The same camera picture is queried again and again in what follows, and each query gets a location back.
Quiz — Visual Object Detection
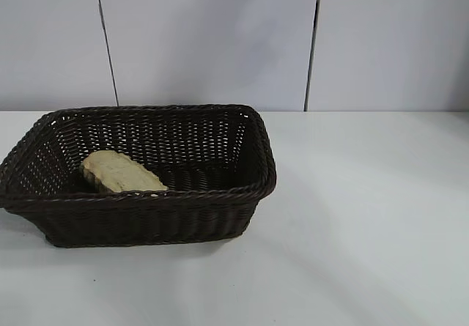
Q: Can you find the striped long bread loaf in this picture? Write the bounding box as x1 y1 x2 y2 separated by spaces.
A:
79 149 169 195

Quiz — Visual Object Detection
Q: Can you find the dark brown wicker basket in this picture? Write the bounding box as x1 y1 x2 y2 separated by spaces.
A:
0 103 278 249

